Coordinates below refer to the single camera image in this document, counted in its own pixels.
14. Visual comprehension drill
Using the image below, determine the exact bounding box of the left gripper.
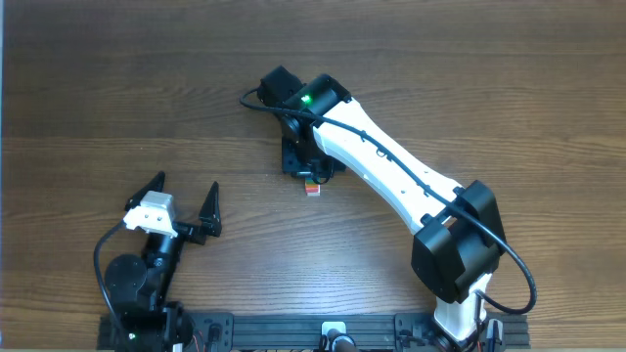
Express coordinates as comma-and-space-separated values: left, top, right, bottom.
124, 170, 224, 246

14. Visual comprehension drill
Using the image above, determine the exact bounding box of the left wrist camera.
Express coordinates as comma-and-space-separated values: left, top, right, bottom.
121, 190, 178, 240

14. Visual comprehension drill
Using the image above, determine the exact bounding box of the mounting rail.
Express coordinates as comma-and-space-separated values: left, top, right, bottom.
97, 312, 532, 351

